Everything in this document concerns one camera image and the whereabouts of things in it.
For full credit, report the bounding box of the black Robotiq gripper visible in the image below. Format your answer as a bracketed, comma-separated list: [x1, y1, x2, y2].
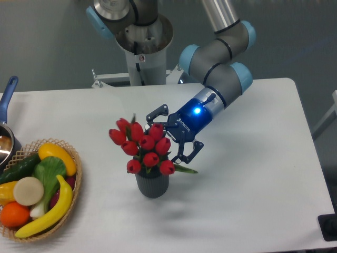
[145, 98, 213, 164]

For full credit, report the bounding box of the red tulip bouquet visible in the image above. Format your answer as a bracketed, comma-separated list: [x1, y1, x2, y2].
[108, 118, 197, 178]

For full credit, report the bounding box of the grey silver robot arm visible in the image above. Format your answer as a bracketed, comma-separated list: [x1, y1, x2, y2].
[86, 1, 256, 163]

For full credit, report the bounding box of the dark grey ribbed vase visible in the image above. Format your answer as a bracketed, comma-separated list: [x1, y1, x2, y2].
[135, 172, 169, 198]

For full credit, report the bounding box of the dark red vegetable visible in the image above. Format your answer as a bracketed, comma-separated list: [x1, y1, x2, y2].
[49, 176, 76, 209]

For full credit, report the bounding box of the yellow squash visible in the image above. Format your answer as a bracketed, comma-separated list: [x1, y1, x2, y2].
[38, 142, 77, 176]

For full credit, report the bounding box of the green bok choy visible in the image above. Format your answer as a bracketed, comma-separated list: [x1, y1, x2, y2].
[30, 157, 66, 220]

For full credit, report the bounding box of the yellow banana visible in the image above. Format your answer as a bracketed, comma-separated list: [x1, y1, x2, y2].
[15, 175, 73, 239]

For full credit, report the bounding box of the woven wicker basket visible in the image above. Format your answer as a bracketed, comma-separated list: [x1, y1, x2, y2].
[1, 138, 82, 242]

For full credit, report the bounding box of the green cucumber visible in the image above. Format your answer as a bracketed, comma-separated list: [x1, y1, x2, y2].
[1, 153, 41, 184]

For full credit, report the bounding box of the round beige slice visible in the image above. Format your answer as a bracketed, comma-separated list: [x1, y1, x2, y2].
[13, 177, 44, 206]

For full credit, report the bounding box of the black device at edge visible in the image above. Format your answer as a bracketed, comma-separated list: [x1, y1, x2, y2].
[318, 213, 336, 241]

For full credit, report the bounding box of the yellow bell pepper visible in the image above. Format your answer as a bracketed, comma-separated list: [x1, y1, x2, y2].
[0, 181, 17, 206]

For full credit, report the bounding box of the orange fruit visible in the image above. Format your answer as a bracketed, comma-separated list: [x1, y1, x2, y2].
[1, 202, 30, 227]

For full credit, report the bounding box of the white metal base frame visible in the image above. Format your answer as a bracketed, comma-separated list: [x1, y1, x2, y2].
[91, 64, 193, 88]

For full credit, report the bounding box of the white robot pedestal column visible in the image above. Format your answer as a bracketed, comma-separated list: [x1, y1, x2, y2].
[115, 14, 173, 86]

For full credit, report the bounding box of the white frame at right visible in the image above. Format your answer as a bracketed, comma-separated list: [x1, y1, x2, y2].
[312, 90, 336, 140]

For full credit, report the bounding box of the blue handled saucepan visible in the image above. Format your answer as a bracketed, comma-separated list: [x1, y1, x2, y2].
[1, 76, 22, 173]

